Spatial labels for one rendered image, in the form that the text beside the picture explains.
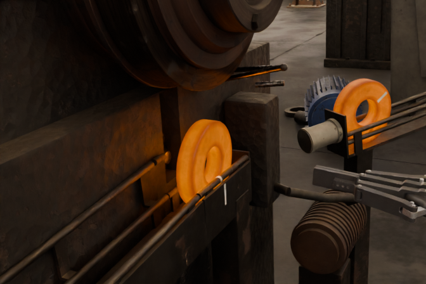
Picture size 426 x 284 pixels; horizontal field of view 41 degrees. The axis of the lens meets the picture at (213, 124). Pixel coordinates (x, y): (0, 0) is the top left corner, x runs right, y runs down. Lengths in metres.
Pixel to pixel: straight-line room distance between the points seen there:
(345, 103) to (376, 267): 0.91
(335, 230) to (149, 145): 0.47
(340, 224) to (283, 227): 1.10
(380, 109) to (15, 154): 0.93
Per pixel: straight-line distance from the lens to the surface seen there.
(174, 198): 1.02
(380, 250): 2.24
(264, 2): 0.93
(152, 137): 0.99
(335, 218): 1.29
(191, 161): 0.95
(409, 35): 3.67
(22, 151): 0.77
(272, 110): 1.19
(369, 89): 1.40
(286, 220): 2.42
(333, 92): 3.06
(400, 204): 0.87
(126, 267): 0.81
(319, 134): 1.33
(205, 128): 0.97
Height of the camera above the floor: 1.11
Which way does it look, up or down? 18 degrees down
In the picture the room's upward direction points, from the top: 3 degrees counter-clockwise
